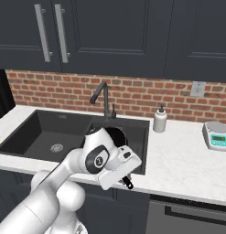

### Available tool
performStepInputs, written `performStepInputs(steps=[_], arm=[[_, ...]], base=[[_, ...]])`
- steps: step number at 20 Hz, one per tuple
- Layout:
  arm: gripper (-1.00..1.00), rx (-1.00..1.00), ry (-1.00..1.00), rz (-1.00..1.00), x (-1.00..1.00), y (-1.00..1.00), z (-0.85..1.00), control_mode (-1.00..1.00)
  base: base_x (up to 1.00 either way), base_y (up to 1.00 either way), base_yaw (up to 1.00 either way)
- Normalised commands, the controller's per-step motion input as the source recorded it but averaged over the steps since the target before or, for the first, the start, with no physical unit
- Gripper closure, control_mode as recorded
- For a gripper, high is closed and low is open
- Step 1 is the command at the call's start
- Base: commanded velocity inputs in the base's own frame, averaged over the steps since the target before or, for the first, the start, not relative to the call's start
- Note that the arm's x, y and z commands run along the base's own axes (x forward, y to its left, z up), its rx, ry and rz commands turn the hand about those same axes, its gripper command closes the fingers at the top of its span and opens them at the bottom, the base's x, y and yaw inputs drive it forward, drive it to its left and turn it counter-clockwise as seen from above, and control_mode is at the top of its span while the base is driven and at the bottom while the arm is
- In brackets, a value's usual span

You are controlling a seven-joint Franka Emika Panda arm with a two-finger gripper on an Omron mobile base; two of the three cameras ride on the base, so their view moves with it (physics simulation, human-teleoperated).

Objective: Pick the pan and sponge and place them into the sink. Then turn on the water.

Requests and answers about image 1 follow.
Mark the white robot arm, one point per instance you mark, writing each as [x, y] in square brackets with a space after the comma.
[44, 195]

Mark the black sink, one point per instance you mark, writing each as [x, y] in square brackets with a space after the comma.
[47, 134]

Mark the white kitchen scale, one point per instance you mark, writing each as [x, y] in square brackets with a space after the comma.
[217, 137]

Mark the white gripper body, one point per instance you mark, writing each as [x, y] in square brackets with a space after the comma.
[120, 173]

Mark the black tap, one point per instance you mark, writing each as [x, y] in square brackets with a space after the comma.
[104, 91]

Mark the grey wall socket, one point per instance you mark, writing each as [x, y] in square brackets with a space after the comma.
[198, 89]

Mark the dark dishwasher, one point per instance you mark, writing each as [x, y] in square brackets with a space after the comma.
[190, 218]

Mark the dark cupboard door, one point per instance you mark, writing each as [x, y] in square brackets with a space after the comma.
[16, 30]
[117, 213]
[202, 36]
[117, 36]
[10, 192]

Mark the dark lower cupboard door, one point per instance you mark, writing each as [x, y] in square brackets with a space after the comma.
[117, 213]
[10, 192]

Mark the white soap dispenser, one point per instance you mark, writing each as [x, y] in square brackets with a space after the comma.
[160, 122]

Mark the black appliance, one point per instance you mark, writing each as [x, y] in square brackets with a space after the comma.
[3, 94]

